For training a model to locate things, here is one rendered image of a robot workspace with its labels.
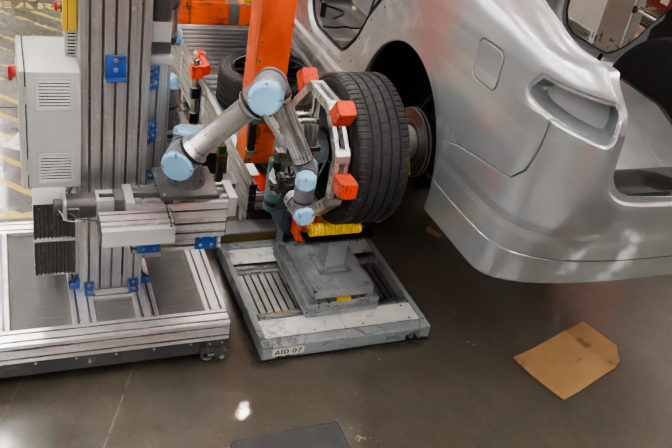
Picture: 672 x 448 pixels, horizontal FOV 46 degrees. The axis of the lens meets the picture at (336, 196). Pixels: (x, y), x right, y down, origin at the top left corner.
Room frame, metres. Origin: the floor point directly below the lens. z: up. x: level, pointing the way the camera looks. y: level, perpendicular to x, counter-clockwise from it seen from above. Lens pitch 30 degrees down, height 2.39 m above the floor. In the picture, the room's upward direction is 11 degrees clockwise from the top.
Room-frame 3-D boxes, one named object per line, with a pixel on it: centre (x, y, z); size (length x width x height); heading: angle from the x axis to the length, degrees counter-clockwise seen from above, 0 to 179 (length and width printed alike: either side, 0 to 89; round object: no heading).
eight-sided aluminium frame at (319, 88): (3.01, 0.12, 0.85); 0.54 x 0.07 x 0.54; 27
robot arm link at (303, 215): (2.49, 0.12, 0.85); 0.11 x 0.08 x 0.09; 27
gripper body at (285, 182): (2.63, 0.19, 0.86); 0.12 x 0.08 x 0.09; 27
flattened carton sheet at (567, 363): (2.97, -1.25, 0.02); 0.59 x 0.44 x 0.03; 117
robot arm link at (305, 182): (2.50, 0.12, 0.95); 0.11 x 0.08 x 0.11; 3
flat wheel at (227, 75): (4.66, 0.55, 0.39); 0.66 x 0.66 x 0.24
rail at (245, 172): (4.59, 0.97, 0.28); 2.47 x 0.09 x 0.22; 27
